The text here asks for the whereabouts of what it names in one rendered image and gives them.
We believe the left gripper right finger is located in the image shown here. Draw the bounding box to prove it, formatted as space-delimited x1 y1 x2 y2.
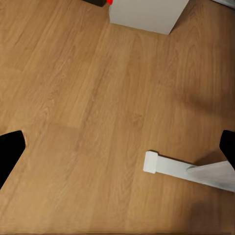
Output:
219 130 235 170

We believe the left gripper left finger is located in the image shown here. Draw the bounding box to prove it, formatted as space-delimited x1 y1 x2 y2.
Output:
0 130 25 189

